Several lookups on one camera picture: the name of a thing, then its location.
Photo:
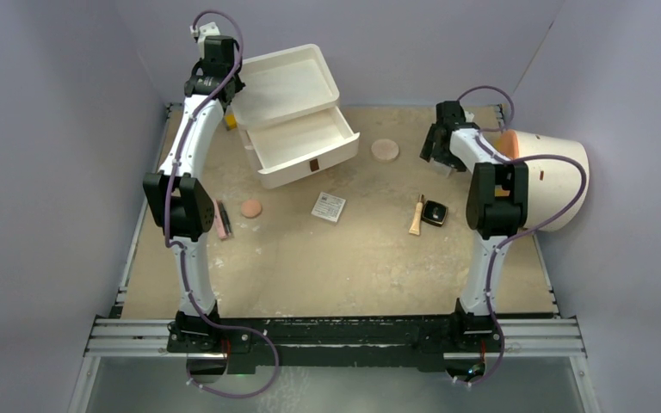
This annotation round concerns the yellow grey small block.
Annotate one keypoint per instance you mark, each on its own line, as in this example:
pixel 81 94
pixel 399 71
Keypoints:
pixel 230 122

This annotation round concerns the aluminium table edge rail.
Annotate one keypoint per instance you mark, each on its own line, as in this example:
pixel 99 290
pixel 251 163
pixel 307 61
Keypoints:
pixel 426 335

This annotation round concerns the round beige coaster disc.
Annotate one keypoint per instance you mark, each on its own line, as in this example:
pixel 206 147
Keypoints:
pixel 384 150

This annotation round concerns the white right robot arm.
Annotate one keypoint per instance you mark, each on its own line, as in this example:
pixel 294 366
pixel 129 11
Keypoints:
pixel 496 209

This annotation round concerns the round peach powder puff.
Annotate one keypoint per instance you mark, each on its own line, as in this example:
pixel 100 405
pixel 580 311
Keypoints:
pixel 251 208

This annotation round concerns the black eyeliner pencil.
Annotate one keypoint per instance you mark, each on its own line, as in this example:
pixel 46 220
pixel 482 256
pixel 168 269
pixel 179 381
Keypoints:
pixel 224 218

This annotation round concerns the white printed makeup box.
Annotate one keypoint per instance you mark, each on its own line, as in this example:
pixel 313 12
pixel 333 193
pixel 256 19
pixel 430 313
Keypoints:
pixel 328 207

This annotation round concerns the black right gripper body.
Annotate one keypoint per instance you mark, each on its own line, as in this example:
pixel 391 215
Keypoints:
pixel 440 153

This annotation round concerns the beige concealer tube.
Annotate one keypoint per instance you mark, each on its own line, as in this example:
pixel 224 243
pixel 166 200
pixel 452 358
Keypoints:
pixel 416 219

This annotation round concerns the black gold compact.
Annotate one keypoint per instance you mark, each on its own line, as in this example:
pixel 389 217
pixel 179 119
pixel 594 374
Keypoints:
pixel 434 213

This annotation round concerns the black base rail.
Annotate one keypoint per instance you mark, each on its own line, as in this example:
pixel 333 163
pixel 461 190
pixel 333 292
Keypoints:
pixel 269 355

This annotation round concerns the white three-drawer organizer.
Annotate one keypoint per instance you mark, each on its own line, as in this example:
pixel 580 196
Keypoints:
pixel 288 116

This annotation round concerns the small white cube box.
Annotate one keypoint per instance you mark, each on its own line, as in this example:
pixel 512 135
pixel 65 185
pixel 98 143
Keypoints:
pixel 442 169

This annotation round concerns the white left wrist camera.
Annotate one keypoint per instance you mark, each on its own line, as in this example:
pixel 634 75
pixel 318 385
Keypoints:
pixel 204 30

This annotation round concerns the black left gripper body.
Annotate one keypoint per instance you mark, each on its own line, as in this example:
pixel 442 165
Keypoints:
pixel 238 85

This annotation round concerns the white cylindrical bin orange lid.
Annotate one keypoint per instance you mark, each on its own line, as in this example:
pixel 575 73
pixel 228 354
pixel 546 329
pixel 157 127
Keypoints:
pixel 551 183

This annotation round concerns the pink makeup stick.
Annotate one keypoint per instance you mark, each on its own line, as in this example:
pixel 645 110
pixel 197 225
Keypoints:
pixel 218 223

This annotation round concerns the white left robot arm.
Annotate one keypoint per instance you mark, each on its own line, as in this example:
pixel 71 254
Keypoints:
pixel 179 204

